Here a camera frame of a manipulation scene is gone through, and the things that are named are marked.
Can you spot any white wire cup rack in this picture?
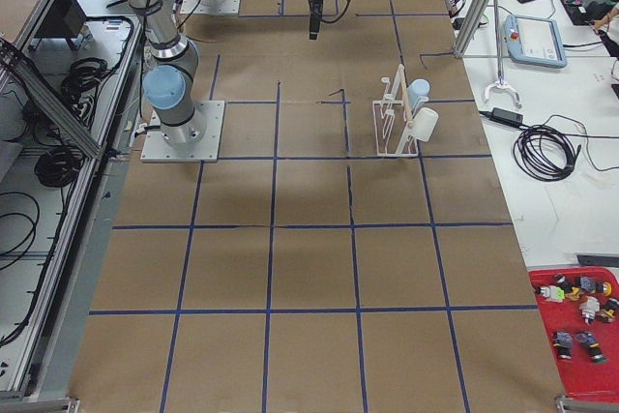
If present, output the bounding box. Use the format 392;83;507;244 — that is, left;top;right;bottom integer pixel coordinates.
371;64;419;158

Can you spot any black power adapter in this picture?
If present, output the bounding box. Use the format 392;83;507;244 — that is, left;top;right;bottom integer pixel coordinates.
489;107;523;129

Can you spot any green handled reacher grabber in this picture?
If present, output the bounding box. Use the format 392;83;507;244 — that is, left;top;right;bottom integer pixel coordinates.
483;0;522;108

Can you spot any red parts tray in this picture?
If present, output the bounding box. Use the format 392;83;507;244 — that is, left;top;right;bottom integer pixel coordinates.
529;267;618;403

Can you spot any blue teach pendant tablet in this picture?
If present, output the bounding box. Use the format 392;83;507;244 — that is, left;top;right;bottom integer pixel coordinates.
503;15;567;69

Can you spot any light blue plastic cup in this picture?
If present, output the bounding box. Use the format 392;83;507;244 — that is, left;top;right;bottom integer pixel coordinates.
407;78;430;115

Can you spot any white cream plastic cup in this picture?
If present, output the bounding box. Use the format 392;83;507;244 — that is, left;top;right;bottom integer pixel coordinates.
413;107;439;142

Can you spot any coiled black cable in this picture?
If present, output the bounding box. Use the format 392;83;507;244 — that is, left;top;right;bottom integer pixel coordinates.
512;115;589;183

